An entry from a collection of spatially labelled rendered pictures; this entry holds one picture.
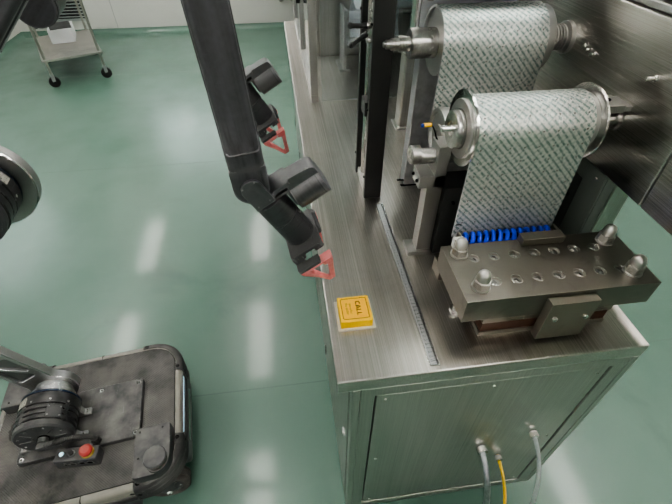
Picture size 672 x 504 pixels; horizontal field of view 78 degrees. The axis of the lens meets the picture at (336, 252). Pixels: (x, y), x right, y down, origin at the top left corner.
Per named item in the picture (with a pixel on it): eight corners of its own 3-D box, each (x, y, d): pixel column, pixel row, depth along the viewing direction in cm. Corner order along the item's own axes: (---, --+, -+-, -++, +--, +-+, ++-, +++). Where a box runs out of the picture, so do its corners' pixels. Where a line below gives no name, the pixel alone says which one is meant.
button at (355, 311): (336, 304, 95) (336, 297, 93) (366, 301, 95) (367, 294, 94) (340, 329, 90) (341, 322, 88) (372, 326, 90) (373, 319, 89)
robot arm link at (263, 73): (214, 61, 105) (216, 73, 99) (251, 33, 103) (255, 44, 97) (244, 99, 113) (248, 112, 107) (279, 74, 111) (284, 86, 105)
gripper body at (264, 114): (274, 108, 118) (258, 86, 113) (280, 124, 111) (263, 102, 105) (255, 121, 119) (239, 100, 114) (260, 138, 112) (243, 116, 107)
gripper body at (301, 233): (313, 213, 83) (293, 189, 78) (326, 247, 75) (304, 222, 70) (286, 230, 84) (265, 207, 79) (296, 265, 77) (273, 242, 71)
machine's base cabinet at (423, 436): (296, 149, 324) (287, 27, 266) (377, 143, 331) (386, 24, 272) (343, 517, 142) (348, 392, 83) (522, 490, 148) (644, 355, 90)
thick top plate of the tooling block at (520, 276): (436, 265, 94) (440, 245, 90) (600, 249, 98) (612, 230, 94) (460, 322, 82) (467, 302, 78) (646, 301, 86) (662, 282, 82)
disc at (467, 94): (442, 144, 93) (455, 76, 83) (444, 144, 93) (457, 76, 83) (466, 181, 82) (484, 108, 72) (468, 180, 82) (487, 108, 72)
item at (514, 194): (451, 235, 94) (469, 163, 81) (549, 226, 96) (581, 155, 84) (451, 236, 94) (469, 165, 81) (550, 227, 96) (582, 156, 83)
